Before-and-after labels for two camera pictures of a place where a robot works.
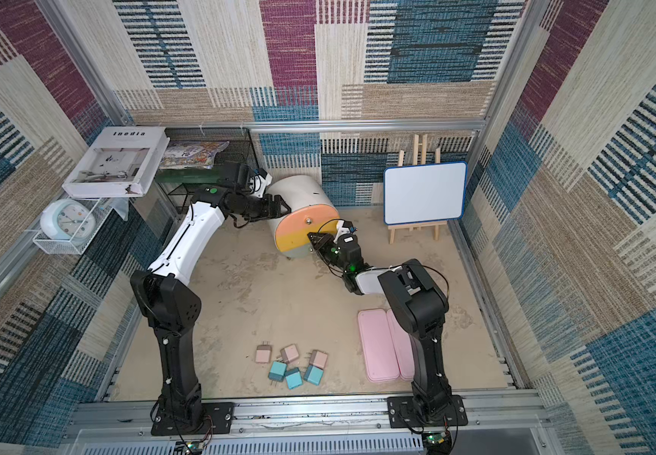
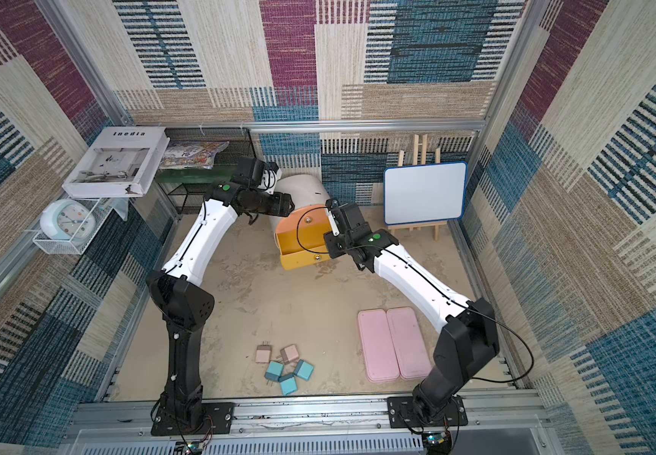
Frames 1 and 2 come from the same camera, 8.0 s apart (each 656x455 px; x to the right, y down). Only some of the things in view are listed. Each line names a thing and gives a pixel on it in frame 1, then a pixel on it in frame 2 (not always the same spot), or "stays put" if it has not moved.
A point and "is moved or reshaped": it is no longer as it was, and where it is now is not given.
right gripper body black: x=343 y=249 to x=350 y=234
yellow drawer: x=302 y=237 is moved or reshaped
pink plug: x=263 y=353 stays put
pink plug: x=289 y=354 stays put
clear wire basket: x=69 y=225 stays put
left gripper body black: x=253 y=208 stays put
